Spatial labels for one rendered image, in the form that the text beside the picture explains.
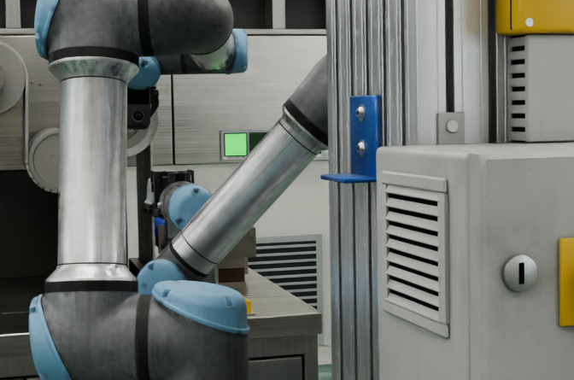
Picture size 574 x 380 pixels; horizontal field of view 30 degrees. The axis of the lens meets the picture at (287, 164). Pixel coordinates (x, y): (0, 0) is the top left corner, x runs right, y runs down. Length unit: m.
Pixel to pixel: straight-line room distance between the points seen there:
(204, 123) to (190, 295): 1.23
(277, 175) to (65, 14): 0.38
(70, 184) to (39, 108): 1.10
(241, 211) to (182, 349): 0.31
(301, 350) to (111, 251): 0.71
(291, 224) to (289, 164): 3.46
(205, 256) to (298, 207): 3.43
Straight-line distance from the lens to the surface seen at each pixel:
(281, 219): 4.97
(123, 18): 1.38
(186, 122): 2.49
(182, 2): 1.38
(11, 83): 2.13
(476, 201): 0.82
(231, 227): 1.55
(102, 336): 1.32
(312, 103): 1.50
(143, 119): 1.94
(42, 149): 2.13
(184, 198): 1.67
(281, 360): 1.97
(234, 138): 2.50
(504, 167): 0.82
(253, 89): 2.52
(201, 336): 1.30
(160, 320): 1.31
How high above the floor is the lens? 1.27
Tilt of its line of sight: 3 degrees down
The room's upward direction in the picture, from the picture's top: 1 degrees counter-clockwise
